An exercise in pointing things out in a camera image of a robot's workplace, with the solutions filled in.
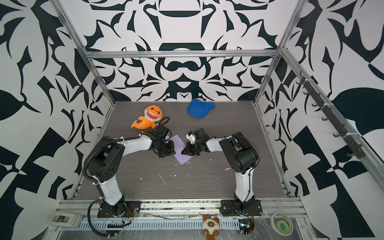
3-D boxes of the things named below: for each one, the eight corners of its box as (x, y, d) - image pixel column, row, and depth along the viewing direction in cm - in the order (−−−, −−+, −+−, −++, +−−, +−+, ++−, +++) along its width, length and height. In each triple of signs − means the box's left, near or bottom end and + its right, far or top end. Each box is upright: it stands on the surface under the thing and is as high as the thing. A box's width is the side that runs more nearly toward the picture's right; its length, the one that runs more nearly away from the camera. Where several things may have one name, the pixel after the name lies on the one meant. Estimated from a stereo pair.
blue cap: (187, 113, 116) (187, 107, 111) (194, 102, 124) (194, 96, 119) (207, 121, 112) (207, 115, 107) (213, 109, 119) (214, 103, 114)
